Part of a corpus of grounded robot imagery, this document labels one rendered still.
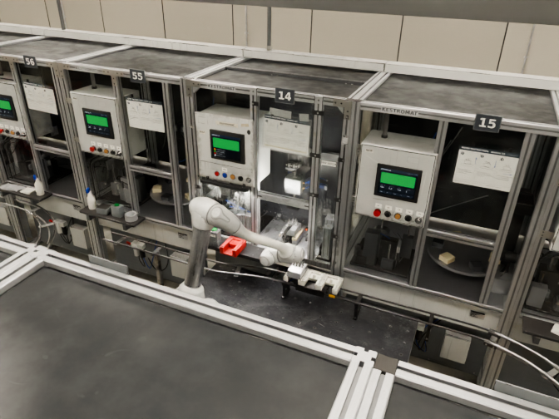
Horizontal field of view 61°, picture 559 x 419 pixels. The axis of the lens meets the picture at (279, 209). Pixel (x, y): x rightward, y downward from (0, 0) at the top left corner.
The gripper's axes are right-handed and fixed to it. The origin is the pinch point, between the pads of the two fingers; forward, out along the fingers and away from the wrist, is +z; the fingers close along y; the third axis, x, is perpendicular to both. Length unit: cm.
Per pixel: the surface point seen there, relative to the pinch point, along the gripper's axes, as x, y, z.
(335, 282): -43, -14, -24
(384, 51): 15, 70, 344
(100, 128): 142, 61, -17
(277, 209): 22.1, -1.2, 29.7
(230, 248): 33.3, -8.5, -25.6
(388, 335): -82, -34, -38
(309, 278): -25.5, -14.7, -26.8
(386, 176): -65, 62, -18
